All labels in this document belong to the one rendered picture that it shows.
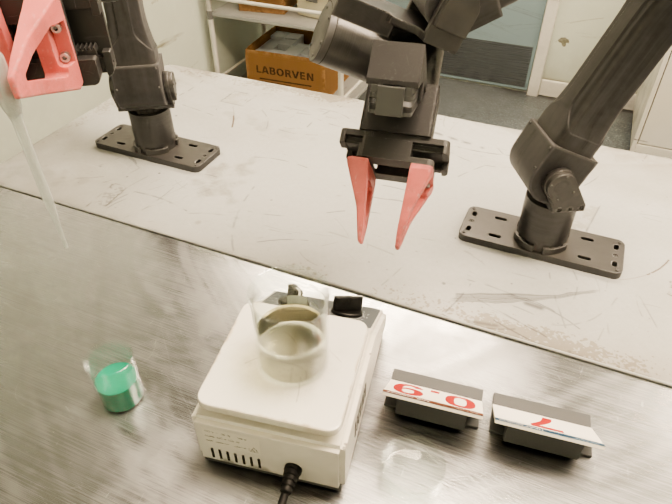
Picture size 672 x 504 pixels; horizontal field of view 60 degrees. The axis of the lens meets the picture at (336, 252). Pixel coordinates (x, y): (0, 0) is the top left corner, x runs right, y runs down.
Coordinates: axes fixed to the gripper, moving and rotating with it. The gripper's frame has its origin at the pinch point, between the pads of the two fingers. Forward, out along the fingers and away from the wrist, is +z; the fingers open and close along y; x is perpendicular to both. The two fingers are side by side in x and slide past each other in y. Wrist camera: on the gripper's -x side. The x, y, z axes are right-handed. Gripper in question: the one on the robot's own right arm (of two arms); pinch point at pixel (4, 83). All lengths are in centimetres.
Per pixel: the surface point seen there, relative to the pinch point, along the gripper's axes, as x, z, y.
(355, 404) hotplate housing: 25.4, 9.6, 21.3
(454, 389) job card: 31.6, 5.3, 32.1
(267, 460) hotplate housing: 28.8, 11.6, 13.6
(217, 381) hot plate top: 23.2, 7.1, 10.2
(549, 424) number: 30, 12, 39
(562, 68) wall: 110, -234, 180
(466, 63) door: 116, -260, 137
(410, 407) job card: 30.0, 7.6, 26.9
